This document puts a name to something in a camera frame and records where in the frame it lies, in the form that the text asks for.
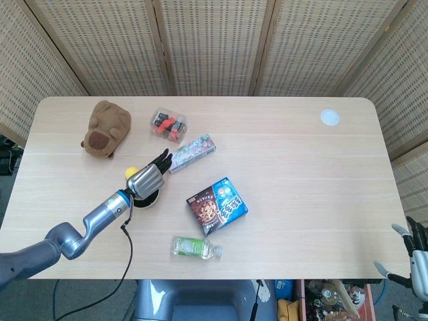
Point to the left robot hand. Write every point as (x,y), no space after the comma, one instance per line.
(145,182)

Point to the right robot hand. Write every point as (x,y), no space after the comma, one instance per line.
(418,264)

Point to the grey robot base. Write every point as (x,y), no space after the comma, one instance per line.
(200,301)

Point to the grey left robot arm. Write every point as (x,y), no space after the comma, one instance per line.
(67,240)

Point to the white bowl dark inside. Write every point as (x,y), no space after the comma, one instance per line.
(147,203)

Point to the yellow ball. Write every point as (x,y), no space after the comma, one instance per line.
(129,172)

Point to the floral toothpaste box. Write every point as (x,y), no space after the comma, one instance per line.
(192,154)

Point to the clear bag of snacks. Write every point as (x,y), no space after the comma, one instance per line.
(168,125)

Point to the brown capybara plush toy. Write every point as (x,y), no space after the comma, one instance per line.
(107,128)

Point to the blue cookie box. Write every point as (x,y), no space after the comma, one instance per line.
(217,205)

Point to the green label water bottle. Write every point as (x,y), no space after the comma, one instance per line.
(194,247)

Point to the red storage box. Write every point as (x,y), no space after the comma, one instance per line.
(334,301)

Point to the blue packet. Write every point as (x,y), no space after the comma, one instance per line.
(284,288)

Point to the yellow cloth bag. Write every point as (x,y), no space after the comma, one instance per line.
(288,311)

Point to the woven folding screen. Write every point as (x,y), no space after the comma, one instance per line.
(214,43)

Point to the white plastic part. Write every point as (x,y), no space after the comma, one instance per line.
(264,292)

